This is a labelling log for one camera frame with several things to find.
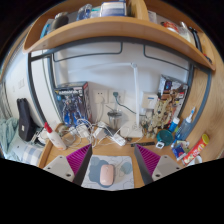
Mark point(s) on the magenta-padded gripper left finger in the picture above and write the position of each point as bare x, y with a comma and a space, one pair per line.
60, 166

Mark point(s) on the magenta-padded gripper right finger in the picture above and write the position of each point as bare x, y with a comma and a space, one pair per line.
163, 166

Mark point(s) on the pink computer mouse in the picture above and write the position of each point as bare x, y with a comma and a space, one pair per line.
107, 175

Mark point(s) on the grey blue printed mouse pad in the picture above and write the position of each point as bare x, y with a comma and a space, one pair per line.
125, 166

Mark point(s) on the small white desk clock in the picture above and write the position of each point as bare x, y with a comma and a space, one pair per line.
160, 145

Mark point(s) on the small blue box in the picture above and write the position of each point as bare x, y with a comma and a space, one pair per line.
180, 150

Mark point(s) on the white red-pump lotion bottle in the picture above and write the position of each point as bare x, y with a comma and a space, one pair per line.
56, 140

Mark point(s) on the teal round bowl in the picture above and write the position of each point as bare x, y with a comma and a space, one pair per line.
165, 136

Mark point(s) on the black ruler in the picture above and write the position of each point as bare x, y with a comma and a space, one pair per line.
142, 144

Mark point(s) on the blue checkered pillow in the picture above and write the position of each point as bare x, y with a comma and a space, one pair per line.
31, 155

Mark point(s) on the red chips can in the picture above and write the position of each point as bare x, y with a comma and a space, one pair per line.
196, 149

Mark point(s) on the small white charger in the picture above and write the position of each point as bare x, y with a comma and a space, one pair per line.
83, 130

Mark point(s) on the blue spray bottle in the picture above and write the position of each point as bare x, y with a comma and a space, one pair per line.
184, 128

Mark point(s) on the tan robot figure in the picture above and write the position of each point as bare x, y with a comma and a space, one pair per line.
158, 116

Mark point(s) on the large white power adapter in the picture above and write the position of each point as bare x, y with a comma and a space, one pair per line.
100, 132

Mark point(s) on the white power strip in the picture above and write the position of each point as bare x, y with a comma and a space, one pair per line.
117, 139

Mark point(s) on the black bag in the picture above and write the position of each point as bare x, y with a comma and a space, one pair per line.
25, 121

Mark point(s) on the teal blanket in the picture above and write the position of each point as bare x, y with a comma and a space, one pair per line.
7, 133

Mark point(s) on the blue robot model kit box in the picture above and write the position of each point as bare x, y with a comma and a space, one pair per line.
71, 103

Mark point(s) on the white desk lamp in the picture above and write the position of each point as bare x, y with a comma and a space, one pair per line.
136, 100

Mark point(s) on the colourful printed carton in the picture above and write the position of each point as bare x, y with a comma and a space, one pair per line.
170, 86

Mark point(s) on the wooden shelf unit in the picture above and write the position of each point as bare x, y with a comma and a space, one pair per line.
110, 28

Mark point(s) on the white wall-mounted box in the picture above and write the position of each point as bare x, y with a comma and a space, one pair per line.
150, 100

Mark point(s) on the white wall socket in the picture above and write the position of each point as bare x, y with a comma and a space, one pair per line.
100, 96

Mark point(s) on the grey metal desk frame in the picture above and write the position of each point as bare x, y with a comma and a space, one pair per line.
33, 83

